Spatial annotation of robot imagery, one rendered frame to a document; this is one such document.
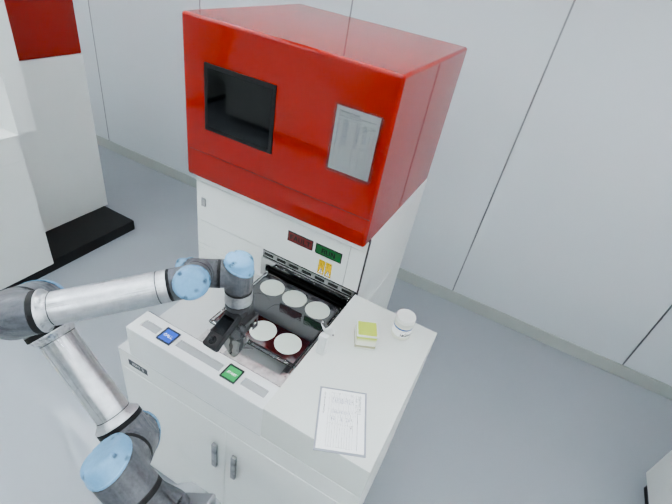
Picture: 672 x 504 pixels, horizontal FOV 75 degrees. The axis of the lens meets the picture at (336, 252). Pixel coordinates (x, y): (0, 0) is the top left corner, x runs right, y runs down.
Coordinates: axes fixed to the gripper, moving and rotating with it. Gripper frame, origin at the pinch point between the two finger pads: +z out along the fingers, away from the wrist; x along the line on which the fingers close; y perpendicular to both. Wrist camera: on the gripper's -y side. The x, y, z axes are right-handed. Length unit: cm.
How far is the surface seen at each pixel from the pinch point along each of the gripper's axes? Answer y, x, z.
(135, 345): -5.1, 36.4, 16.6
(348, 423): 6.2, -38.3, 9.0
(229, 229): 57, 49, 6
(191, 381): -4.6, 12.1, 17.4
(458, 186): 207, -17, 16
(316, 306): 49, -2, 16
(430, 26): 206, 29, -70
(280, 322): 33.0, 3.9, 15.9
